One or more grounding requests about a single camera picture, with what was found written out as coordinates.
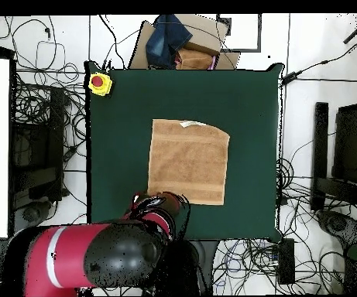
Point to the black rectangular box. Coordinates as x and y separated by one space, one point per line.
286 263

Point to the tan terry towel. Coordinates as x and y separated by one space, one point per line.
190 161

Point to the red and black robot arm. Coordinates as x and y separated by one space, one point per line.
72 253

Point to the brown cardboard box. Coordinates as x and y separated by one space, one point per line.
206 34

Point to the black power adapter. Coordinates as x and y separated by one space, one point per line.
290 77

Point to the yellow emergency stop button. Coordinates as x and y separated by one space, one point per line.
99 83

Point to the orange folded towel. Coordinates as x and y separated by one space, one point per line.
193 60

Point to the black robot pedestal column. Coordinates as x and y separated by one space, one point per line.
184 266

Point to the dark green table cloth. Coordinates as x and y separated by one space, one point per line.
252 123

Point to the blue denim jeans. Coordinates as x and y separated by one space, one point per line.
165 40

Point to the grey stand base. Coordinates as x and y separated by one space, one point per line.
31 213
336 222

